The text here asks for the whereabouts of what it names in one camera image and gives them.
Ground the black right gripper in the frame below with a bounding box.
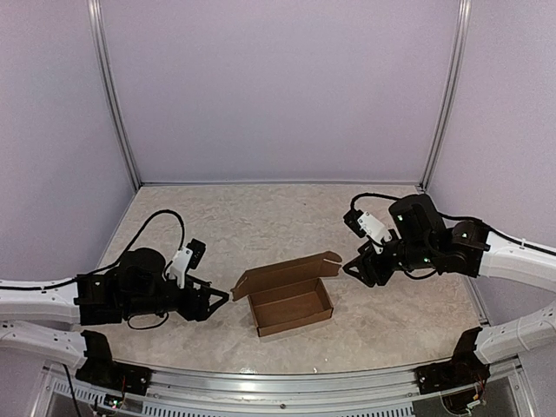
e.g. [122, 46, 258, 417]
[343, 228, 437, 287]

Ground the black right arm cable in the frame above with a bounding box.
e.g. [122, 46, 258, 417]
[349, 192, 556, 279]

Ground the brown cardboard box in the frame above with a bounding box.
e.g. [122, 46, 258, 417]
[231, 251, 342, 338]

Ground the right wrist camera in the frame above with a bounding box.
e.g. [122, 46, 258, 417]
[343, 208, 392, 254]

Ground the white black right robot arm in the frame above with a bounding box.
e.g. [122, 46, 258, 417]
[343, 194, 555, 386]

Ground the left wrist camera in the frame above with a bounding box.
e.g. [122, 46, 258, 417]
[165, 239, 206, 289]

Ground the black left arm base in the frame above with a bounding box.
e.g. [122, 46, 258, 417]
[75, 330, 152, 396]

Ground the aluminium frame post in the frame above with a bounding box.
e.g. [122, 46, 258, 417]
[420, 0, 472, 193]
[87, 0, 143, 193]

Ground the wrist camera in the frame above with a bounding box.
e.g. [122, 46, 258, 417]
[165, 239, 206, 289]
[343, 208, 392, 254]

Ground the left aluminium frame post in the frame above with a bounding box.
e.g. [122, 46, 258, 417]
[87, 0, 143, 193]

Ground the right aluminium frame post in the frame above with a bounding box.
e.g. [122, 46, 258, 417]
[420, 0, 472, 193]

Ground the aluminium front rail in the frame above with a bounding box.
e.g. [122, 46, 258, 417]
[34, 342, 535, 417]

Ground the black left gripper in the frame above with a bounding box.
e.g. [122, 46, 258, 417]
[123, 274, 228, 321]

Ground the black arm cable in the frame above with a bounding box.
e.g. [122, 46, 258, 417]
[349, 192, 556, 279]
[108, 209, 188, 331]

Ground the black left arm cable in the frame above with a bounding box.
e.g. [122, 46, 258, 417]
[108, 209, 188, 331]

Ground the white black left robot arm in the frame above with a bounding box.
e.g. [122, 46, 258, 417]
[1, 248, 229, 387]

